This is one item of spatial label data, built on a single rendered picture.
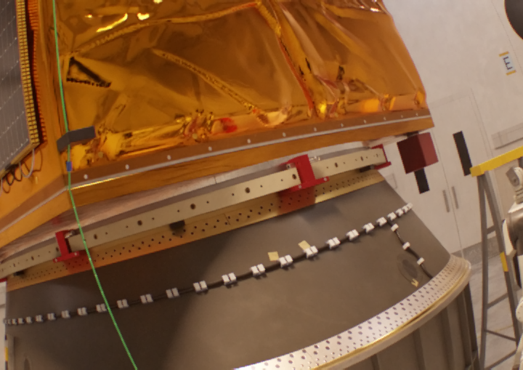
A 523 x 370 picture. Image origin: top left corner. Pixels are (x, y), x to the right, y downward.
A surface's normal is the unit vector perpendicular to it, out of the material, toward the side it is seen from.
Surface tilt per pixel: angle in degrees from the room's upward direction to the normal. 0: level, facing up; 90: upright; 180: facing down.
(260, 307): 62
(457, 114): 90
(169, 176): 90
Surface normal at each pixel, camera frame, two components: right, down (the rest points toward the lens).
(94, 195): 0.72, -0.27
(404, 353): 0.56, -0.23
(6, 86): -0.62, 0.15
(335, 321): 0.25, -0.62
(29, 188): -0.54, 0.35
